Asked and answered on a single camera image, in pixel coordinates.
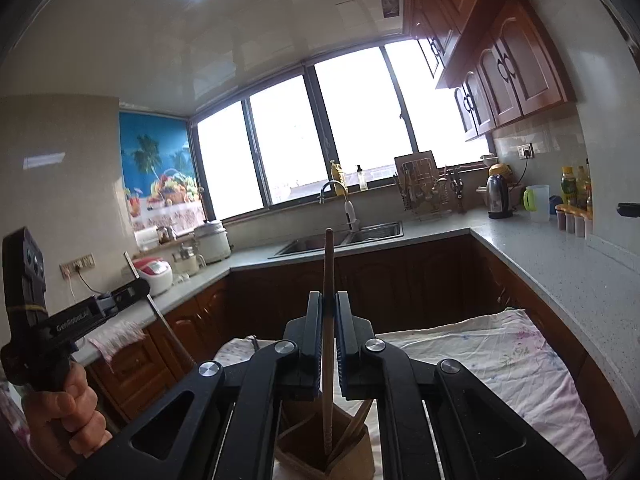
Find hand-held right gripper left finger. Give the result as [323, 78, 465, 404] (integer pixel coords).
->
[65, 290, 326, 480]

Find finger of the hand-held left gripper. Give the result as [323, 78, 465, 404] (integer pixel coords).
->
[95, 279, 151, 314]

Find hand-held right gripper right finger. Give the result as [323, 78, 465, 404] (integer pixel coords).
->
[335, 290, 586, 480]

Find metal chopstick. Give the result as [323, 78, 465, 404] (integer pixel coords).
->
[125, 252, 196, 365]

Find wooden utensil holder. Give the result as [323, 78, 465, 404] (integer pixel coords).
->
[274, 397, 376, 480]

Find person's left hand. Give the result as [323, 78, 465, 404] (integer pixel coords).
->
[22, 361, 114, 476]

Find white pink rice cooker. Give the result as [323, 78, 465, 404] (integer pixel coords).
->
[136, 257, 174, 297]

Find fringed counter towel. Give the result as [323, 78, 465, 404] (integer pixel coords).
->
[90, 322, 146, 363]

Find small white appliance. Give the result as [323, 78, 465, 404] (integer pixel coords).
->
[172, 242, 207, 278]

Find wooden lower cabinets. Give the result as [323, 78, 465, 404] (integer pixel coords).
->
[87, 235, 640, 461]

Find wooden cabinets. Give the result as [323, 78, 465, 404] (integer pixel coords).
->
[402, 0, 576, 142]
[87, 235, 640, 461]

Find large white cooker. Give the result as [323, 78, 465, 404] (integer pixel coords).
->
[192, 220, 232, 265]

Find stainless steel sink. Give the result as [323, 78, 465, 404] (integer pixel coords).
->
[267, 220, 405, 260]

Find palm tree fruit poster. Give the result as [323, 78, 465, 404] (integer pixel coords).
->
[119, 112, 206, 233]

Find white floral tablecloth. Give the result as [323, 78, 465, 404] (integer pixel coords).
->
[212, 308, 608, 480]

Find chrome kitchen faucet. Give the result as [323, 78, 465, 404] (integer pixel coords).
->
[320, 180, 361, 233]

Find kitchen utensil rack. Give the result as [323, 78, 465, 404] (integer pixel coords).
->
[395, 167, 453, 221]

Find kitchen scissors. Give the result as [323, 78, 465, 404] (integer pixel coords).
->
[447, 165, 466, 213]

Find wooden cutting board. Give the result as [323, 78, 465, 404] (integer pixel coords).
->
[394, 150, 438, 181]

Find grey kitchen countertop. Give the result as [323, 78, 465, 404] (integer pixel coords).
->
[70, 207, 640, 356]

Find kitchen window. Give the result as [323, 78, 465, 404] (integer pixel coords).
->
[192, 40, 493, 221]

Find stainless steel electric kettle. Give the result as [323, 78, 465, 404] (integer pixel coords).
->
[486, 162, 516, 220]

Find spice jar set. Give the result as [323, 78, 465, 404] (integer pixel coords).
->
[556, 204, 595, 238]

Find yellow oil bottle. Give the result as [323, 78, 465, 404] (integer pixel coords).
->
[560, 166, 578, 208]

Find wooden upper cabinets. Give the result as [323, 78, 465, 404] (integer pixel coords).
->
[402, 0, 576, 142]

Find wall power outlet strip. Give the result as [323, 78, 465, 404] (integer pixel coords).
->
[60, 254, 96, 276]

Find clear jug green handle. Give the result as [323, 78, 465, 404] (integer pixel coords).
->
[522, 184, 551, 223]

